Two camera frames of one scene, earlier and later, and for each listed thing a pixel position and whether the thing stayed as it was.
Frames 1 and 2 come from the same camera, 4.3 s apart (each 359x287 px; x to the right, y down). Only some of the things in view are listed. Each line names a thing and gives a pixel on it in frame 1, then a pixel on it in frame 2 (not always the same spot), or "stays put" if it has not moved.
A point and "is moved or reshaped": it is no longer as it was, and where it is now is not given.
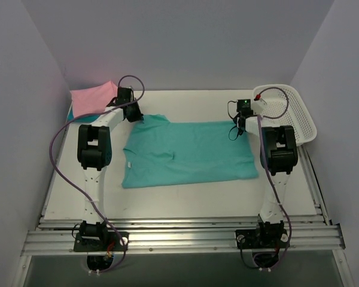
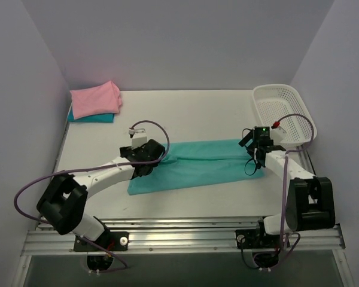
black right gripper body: [239, 123] -> [248, 143]
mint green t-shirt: [160, 152] is moved or reshaped
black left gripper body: [134, 113] -> [155, 148]
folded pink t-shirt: [93, 100] stays put
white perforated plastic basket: [284, 106] stays put
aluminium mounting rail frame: [54, 237] stays put
